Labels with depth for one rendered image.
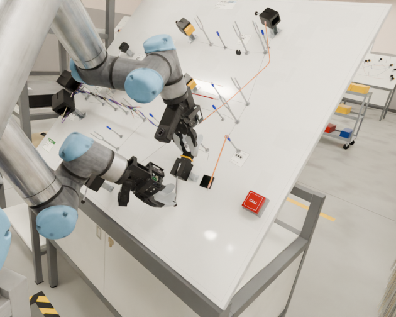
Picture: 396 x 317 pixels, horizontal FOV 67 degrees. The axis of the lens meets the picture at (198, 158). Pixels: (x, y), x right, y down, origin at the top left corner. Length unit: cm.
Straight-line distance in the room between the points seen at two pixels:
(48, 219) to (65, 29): 36
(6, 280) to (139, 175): 39
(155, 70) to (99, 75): 13
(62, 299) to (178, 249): 123
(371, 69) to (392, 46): 211
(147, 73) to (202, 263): 53
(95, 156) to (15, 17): 49
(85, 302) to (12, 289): 148
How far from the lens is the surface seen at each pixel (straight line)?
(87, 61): 70
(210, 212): 91
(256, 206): 83
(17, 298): 59
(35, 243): 198
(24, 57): 32
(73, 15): 63
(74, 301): 204
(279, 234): 131
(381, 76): 982
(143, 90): 68
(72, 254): 165
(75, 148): 75
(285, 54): 112
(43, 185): 66
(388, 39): 1197
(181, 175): 90
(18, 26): 32
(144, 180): 82
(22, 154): 64
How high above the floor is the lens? 151
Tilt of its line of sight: 22 degrees down
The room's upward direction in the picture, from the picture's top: 8 degrees clockwise
